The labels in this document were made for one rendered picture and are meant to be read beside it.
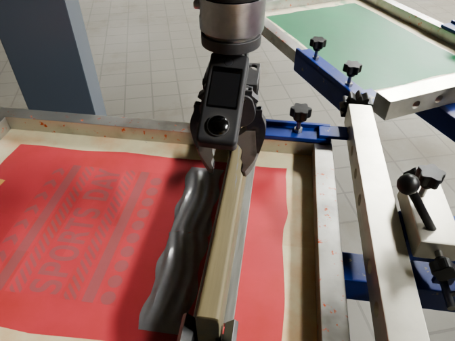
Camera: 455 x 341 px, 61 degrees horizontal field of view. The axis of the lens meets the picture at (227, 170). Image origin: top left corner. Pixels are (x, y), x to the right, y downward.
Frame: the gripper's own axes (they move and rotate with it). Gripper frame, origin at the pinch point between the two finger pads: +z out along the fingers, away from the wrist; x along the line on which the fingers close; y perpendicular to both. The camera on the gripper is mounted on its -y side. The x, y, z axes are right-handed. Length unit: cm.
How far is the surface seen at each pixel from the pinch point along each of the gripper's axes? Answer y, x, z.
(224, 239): -8.2, -0.7, 5.7
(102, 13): 358, 182, 113
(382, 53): 81, -39, 16
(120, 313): -15.8, 13.9, 16.3
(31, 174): 11.5, 42.6, 16.5
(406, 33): 98, -50, 16
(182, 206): 6.2, 9.3, 15.7
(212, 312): -19.4, -0.8, 5.7
